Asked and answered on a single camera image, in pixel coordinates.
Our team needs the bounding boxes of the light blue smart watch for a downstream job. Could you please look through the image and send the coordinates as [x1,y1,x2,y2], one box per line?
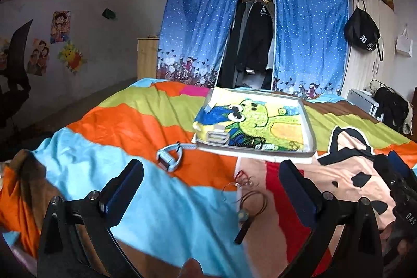
[156,143,197,173]

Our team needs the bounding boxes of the black office chair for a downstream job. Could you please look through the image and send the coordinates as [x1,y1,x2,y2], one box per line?
[1,20,33,128]

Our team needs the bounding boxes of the wooden cabinet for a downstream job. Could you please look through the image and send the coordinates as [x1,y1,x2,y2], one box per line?
[136,37,159,80]

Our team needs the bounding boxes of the small green hanging pouch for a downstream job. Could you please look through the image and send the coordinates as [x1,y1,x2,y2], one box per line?
[102,8,116,20]

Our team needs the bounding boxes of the family drawing poster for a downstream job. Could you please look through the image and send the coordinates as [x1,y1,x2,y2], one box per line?
[26,39,50,76]

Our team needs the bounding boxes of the white tray with frog picture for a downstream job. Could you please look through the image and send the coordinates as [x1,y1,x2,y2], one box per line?
[193,87,317,161]

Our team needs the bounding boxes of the white hanging paper bag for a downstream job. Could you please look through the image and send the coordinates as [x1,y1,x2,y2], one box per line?
[395,25,413,58]

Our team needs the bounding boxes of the dark clothes in wardrobe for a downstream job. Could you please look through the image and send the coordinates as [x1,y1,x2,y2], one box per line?
[216,0,275,90]

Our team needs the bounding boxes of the colourful cartoon bed sheet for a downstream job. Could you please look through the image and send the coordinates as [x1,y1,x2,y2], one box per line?
[1,81,416,277]

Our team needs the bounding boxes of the cartoon boy poster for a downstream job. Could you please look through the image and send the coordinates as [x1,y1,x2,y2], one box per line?
[50,11,71,44]

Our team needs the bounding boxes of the blue dotted wardrobe curtain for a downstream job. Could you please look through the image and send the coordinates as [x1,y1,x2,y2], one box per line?
[156,0,349,99]

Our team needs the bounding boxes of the black clothes on rack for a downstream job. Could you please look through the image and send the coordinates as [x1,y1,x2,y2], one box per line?
[370,80,413,136]

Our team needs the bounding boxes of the person's hand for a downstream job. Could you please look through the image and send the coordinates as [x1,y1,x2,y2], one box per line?
[177,258,204,278]

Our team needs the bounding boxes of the white box by wall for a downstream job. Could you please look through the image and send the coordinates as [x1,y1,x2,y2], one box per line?
[347,89,379,118]

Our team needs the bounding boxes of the black hanging tote bag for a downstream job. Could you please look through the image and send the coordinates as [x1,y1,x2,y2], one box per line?
[344,0,384,62]

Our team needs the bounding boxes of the thin hair ties bundle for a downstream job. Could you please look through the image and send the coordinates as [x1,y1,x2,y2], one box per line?
[221,169,258,204]

